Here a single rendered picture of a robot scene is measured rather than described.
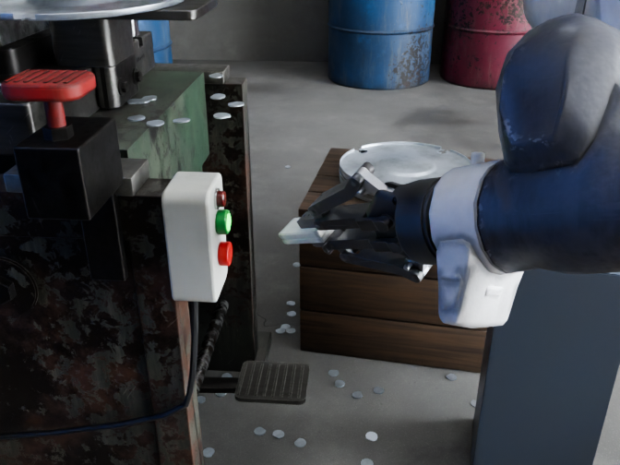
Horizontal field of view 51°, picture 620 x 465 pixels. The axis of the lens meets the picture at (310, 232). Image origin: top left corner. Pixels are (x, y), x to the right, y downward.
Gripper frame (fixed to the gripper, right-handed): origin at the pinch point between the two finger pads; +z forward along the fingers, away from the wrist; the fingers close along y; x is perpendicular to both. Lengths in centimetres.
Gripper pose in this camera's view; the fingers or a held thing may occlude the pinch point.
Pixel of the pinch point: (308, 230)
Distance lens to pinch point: 70.4
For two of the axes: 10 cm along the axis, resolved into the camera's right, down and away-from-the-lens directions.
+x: -5.9, 6.4, -4.9
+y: -5.3, -7.7, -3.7
